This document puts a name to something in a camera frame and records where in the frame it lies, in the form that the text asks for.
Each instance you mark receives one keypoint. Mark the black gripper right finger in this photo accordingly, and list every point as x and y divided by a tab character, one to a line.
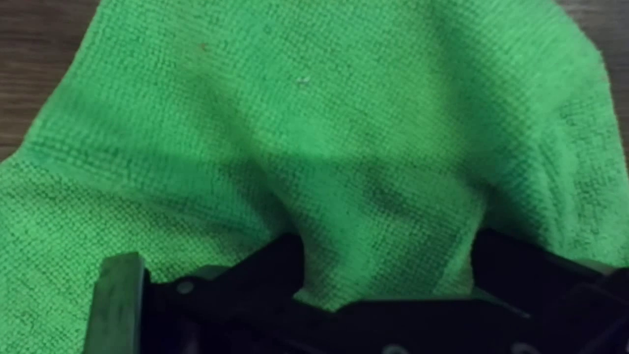
523	262

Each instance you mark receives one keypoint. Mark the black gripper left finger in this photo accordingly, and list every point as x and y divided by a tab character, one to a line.
119	306

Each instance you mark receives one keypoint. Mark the green cloth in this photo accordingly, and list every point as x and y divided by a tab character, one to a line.
315	131

